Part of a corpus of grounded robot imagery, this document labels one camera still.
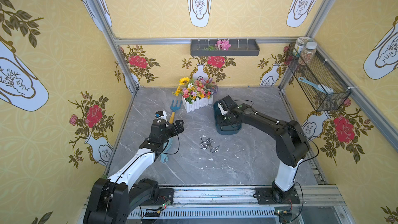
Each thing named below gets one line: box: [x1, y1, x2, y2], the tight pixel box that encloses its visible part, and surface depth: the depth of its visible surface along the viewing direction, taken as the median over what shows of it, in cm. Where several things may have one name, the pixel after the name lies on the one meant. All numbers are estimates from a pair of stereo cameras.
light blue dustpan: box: [160, 137, 174, 164], surface depth 78 cm
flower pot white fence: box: [172, 77, 219, 114], surface depth 100 cm
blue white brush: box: [297, 76, 335, 95], surface depth 73 cm
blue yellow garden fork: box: [168, 99, 183, 124], surface depth 112 cm
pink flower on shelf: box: [214, 39, 232, 51], surface depth 90 cm
